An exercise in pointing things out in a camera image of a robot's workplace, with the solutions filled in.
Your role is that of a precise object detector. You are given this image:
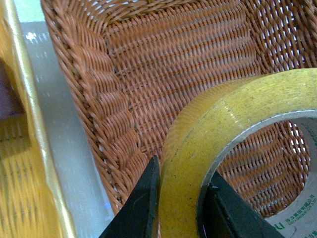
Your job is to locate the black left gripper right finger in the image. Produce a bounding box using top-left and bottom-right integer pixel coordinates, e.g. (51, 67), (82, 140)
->
(197, 171), (283, 238)

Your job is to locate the yellow woven basket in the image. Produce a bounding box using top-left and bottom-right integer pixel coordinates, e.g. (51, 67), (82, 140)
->
(0, 0), (76, 238)

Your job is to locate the purple foam cube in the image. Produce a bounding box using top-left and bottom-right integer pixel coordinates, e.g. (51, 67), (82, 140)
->
(0, 59), (24, 121)

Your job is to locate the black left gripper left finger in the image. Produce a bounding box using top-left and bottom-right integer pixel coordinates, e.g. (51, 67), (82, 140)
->
(100, 156), (159, 238)

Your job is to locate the yellowish clear tape roll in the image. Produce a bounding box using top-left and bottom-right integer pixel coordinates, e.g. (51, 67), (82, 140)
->
(158, 68), (317, 238)

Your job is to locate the brown wicker basket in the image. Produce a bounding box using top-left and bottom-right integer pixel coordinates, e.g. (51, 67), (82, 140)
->
(41, 0), (317, 213)

